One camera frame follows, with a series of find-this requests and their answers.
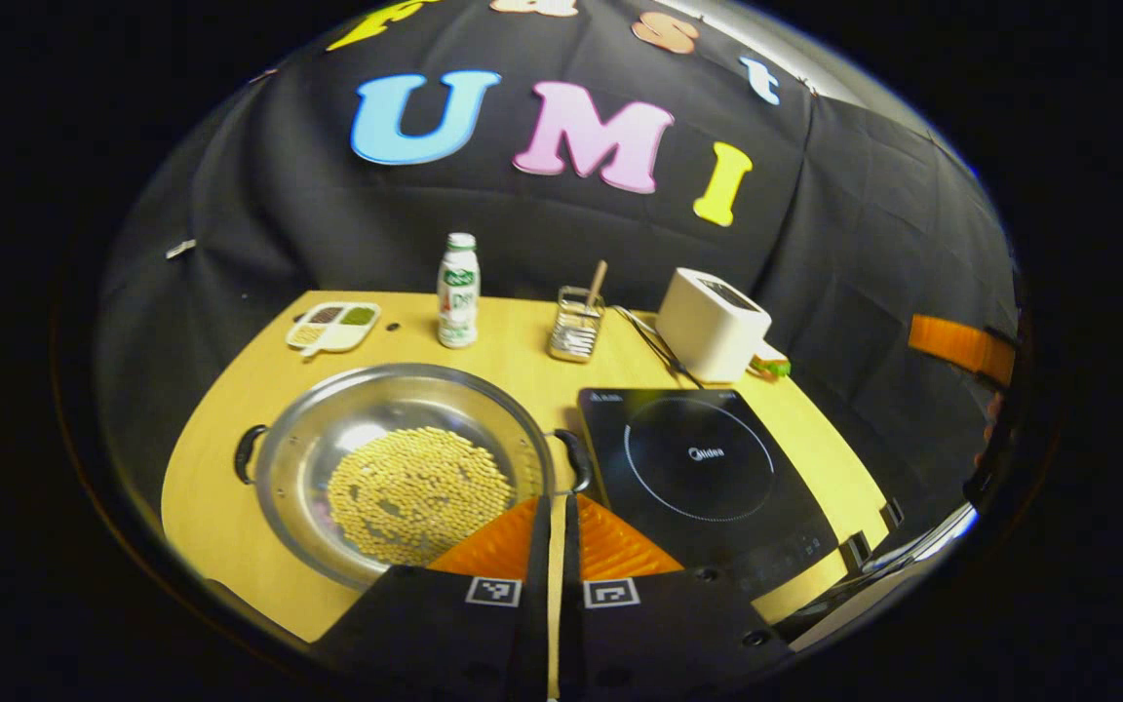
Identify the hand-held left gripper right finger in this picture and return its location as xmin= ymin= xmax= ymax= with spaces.
xmin=560 ymin=492 xmax=797 ymax=702

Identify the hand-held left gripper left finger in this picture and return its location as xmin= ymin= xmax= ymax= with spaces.
xmin=313 ymin=495 xmax=554 ymax=701

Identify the black induction cooktop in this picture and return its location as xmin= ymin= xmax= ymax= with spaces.
xmin=576 ymin=387 xmax=841 ymax=597

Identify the steel pot with black handles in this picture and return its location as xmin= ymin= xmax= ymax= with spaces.
xmin=233 ymin=363 xmax=595 ymax=592

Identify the pile of yellow soybeans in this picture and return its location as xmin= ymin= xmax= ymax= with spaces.
xmin=328 ymin=426 xmax=517 ymax=569

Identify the small white and green object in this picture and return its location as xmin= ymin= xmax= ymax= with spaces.
xmin=747 ymin=341 xmax=794 ymax=380

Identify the white toaster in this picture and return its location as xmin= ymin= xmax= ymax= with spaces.
xmin=657 ymin=267 xmax=774 ymax=384

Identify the white and green drink bottle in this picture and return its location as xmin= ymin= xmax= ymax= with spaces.
xmin=437 ymin=232 xmax=483 ymax=350

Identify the white divided dish with beans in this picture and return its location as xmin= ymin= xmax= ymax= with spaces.
xmin=286 ymin=301 xmax=383 ymax=358

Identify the wire mesh basket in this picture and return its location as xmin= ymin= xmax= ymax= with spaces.
xmin=548 ymin=286 xmax=607 ymax=365

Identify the black toaster cable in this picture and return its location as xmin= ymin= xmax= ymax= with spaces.
xmin=610 ymin=305 xmax=705 ymax=390

